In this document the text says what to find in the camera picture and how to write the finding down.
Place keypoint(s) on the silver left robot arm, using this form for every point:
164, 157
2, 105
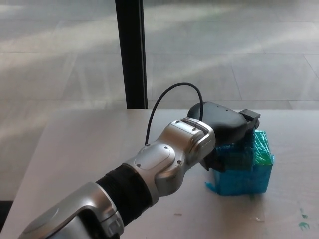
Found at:
139, 174

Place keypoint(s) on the big blue green taped cube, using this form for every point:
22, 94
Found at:
244, 180

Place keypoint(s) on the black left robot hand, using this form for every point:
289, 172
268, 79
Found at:
221, 120

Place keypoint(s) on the black window frame post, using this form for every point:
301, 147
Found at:
132, 52

